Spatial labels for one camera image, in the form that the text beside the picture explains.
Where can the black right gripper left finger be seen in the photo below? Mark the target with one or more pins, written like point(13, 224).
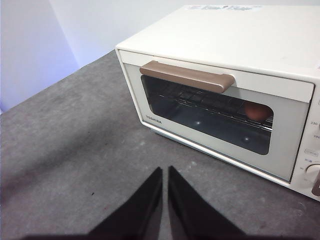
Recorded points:
point(135, 215)

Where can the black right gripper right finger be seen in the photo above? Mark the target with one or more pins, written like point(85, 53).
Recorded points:
point(192, 217)

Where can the cream oven timer knob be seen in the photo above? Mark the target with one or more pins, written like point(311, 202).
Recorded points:
point(313, 178)

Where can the cream Toshiba toaster oven body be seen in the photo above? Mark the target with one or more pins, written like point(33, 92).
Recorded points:
point(225, 37)

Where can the white printed label sticker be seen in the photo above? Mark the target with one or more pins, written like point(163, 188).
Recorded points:
point(225, 8)

